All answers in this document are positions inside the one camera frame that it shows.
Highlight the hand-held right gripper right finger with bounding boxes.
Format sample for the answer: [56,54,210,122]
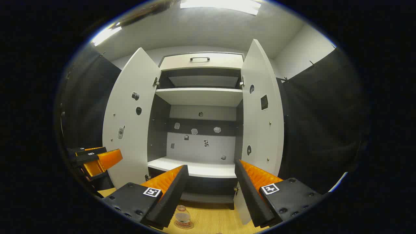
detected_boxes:
[234,159,325,228]

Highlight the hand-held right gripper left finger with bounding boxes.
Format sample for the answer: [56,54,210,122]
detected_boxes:
[102,165,189,229]

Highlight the clear plastic bottle red label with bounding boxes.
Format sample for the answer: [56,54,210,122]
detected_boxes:
[174,205,194,229]

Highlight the white cabinet door cat stickers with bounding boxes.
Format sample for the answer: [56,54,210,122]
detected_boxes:
[102,47,161,189]

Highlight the black backdrop cloth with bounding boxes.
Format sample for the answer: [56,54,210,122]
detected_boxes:
[276,48,371,195]
[60,45,121,153]

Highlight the white open cabinet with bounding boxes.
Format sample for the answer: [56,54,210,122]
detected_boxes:
[147,52,245,210]

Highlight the white cabinet shelf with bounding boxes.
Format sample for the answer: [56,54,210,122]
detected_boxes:
[155,88,243,107]

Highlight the long ceiling light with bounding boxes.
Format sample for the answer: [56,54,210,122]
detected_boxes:
[91,25,122,46]
[180,0,262,16]

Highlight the white drawer with black handle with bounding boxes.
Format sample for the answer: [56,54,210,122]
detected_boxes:
[159,53,244,71]

